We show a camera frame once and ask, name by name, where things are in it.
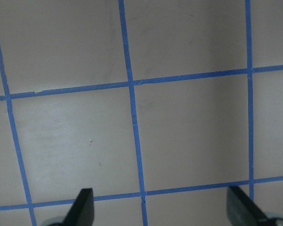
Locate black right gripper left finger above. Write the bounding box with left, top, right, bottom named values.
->
left=61, top=188, right=94, bottom=226

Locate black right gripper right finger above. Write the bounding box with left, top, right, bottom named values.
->
left=226, top=186, right=269, bottom=226

